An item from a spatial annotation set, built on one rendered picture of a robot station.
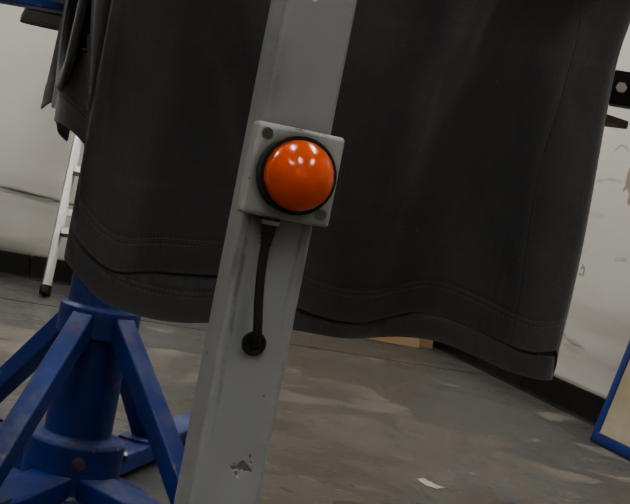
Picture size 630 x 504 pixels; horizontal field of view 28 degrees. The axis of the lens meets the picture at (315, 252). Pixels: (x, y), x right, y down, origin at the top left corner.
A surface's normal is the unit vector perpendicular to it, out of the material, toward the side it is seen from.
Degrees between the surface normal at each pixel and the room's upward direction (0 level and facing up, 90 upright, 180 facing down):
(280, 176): 99
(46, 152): 90
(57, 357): 43
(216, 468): 89
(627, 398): 78
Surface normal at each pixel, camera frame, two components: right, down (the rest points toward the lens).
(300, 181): 0.07, 0.24
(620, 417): -0.88, -0.37
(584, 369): -0.95, -0.17
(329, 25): 0.26, 0.11
